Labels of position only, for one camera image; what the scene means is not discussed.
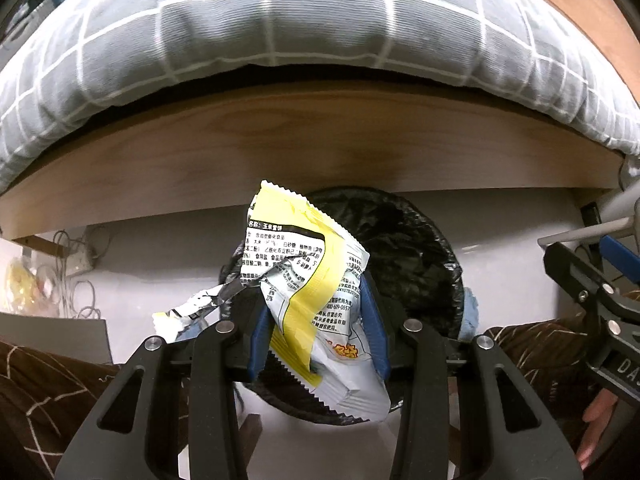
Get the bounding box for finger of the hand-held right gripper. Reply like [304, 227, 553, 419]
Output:
[542, 242, 616, 311]
[597, 237, 640, 293]

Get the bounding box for grey checked bed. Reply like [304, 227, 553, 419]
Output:
[0, 0, 640, 241]

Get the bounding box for yellow snack wrapper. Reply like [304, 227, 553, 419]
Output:
[151, 180, 391, 423]

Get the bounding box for grey metal frame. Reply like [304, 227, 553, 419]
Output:
[537, 155, 640, 261]

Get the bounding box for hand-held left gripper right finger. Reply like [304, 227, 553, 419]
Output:
[357, 275, 586, 480]

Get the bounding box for brown checked pants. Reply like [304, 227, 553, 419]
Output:
[0, 324, 616, 480]

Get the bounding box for person's right hand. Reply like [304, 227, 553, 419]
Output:
[575, 387, 626, 471]

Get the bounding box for trash bin with black bag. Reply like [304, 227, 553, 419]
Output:
[217, 186, 466, 423]

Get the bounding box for blue cloth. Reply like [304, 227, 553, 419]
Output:
[460, 287, 481, 341]

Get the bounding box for white power strip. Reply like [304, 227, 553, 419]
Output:
[60, 252, 98, 276]

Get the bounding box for brown wooden leg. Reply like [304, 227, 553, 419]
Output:
[240, 412, 263, 453]

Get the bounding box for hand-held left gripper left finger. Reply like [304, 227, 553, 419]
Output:
[52, 290, 276, 480]

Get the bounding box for white cable bundle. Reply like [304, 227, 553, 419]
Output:
[47, 230, 108, 321]

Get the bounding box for grey panel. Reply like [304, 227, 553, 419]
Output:
[0, 312, 113, 366]

